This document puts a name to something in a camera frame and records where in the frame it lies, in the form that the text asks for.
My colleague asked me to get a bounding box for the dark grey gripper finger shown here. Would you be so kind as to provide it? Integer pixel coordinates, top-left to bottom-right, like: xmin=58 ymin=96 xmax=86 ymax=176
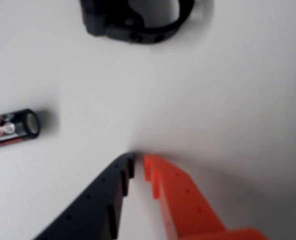
xmin=34 ymin=152 xmax=136 ymax=240

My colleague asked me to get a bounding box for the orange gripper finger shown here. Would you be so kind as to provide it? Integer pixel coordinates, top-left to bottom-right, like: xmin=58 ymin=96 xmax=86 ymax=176
xmin=142 ymin=154 xmax=271 ymax=240

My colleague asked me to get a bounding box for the black AAA battery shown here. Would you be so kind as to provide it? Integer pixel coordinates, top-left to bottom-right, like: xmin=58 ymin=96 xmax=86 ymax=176
xmin=0 ymin=108 xmax=41 ymax=151

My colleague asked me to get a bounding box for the black plastic ring clip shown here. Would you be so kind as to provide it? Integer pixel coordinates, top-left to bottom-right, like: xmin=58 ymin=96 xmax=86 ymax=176
xmin=79 ymin=0 xmax=196 ymax=45

